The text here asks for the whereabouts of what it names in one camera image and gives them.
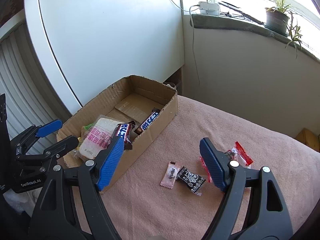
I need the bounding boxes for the white cable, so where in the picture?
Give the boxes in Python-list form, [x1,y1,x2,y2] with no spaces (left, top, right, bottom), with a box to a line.
[157,0,201,86]

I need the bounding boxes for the white basket with shoes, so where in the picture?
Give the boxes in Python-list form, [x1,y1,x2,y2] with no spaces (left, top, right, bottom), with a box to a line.
[163,74,181,94]

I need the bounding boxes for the brown Chinese Snickers bar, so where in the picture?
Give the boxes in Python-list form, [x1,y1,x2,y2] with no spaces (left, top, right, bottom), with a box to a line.
[112,120,136,150]

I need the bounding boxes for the black white candy packet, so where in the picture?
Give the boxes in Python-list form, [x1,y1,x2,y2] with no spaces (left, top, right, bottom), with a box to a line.
[176,166,206,196]

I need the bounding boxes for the wooden stool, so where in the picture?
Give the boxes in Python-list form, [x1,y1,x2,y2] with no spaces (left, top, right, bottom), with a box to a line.
[295,128,319,152]

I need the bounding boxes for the brown cardboard box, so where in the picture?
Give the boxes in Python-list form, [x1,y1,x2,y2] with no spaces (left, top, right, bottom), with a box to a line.
[56,75,178,192]

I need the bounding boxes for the white power adapter box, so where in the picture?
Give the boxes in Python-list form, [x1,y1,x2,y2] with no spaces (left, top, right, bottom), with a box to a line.
[199,2,220,16]

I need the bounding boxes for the pink candy packet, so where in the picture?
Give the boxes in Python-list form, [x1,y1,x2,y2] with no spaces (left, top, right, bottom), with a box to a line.
[160,161,181,189]

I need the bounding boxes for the green candy packet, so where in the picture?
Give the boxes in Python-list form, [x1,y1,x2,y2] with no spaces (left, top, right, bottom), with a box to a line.
[81,123,93,138]

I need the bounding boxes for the packaged bread slice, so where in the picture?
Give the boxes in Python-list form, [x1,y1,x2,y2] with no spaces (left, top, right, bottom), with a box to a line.
[74,115,122,161]

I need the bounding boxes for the potted spider plant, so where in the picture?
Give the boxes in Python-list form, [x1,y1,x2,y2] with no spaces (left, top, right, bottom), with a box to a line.
[264,0,302,59]

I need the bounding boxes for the white cabinet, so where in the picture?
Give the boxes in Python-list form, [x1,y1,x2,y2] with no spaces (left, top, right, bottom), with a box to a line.
[24,0,184,113]

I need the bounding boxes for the pink table cloth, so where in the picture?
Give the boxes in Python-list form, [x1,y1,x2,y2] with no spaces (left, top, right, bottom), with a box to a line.
[101,96,319,239]

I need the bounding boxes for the red clear date bag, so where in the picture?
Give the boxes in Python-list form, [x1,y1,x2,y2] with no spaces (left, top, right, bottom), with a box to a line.
[200,141,253,183]

